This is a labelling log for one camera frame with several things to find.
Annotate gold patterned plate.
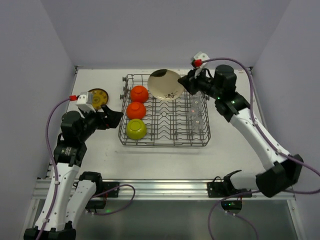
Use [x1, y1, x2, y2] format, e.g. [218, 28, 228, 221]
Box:
[89, 88, 109, 111]

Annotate orange bowl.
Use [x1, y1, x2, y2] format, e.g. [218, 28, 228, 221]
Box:
[130, 85, 149, 103]
[126, 102, 147, 120]

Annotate cream plate with flower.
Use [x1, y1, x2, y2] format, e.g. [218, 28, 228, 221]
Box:
[147, 69, 185, 101]

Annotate lime green bowl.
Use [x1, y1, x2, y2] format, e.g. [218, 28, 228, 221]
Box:
[126, 118, 147, 140]

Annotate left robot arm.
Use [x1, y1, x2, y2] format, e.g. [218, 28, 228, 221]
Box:
[23, 105, 124, 240]

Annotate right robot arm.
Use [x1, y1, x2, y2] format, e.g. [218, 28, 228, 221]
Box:
[178, 64, 303, 198]

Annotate clear glass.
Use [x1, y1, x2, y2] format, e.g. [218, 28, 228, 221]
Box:
[190, 98, 202, 109]
[188, 107, 200, 119]
[191, 116, 204, 132]

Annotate nearest clear glass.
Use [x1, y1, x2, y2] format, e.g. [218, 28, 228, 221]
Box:
[191, 116, 204, 132]

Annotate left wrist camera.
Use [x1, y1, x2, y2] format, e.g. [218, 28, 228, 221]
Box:
[75, 91, 96, 112]

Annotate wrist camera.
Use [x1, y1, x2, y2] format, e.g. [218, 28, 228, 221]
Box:
[75, 91, 96, 112]
[191, 51, 210, 78]

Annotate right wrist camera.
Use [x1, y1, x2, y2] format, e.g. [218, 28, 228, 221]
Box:
[191, 51, 210, 78]

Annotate grey wire dish rack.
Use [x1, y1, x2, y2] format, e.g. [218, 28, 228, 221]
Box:
[118, 90, 211, 148]

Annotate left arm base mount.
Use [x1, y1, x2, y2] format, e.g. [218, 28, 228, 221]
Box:
[72, 181, 120, 211]

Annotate aluminium mounting rail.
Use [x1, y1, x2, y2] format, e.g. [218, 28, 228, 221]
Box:
[31, 178, 296, 201]

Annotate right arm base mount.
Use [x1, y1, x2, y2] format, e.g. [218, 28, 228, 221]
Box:
[207, 176, 243, 214]

